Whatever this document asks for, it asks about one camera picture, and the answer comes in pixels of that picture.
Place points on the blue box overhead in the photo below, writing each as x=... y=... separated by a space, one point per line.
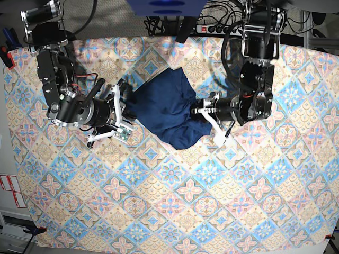
x=167 y=7

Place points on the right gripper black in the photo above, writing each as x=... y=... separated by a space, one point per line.
x=109 y=115

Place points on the black clamp bottom right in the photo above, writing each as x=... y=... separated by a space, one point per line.
x=329 y=237

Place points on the blue long-sleeve T-shirt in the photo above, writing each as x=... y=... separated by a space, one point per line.
x=162 y=106

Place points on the blue clamp top left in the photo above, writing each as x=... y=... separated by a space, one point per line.
x=12 y=40

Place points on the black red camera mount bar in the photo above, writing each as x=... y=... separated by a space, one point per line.
x=188 y=23

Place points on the white cabinet bottom left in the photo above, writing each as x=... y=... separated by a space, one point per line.
x=13 y=237

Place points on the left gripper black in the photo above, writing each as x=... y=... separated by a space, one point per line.
x=222 y=109

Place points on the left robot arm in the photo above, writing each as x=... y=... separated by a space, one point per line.
x=260 y=27

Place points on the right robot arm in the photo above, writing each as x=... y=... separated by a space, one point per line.
x=46 y=36

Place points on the white power strip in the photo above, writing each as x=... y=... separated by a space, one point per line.
x=211 y=30

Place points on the black clamp bottom left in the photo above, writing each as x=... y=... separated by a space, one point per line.
x=33 y=230

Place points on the red white labels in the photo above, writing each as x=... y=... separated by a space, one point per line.
x=10 y=183

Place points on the red black clamp left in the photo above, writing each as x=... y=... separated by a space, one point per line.
x=7 y=58

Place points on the patterned tile tablecloth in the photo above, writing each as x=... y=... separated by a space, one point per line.
x=273 y=186

